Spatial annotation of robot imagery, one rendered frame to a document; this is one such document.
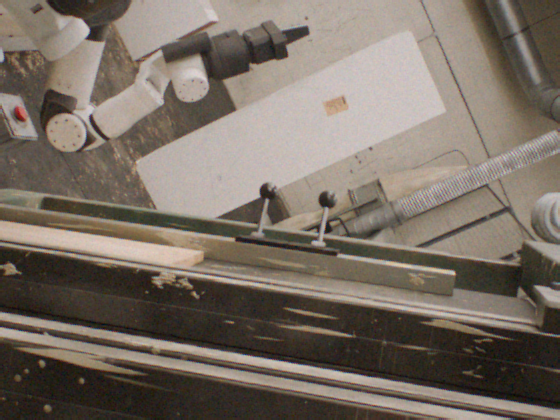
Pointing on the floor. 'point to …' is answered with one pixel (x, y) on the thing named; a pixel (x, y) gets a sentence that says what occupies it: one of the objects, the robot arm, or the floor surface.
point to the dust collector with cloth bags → (369, 206)
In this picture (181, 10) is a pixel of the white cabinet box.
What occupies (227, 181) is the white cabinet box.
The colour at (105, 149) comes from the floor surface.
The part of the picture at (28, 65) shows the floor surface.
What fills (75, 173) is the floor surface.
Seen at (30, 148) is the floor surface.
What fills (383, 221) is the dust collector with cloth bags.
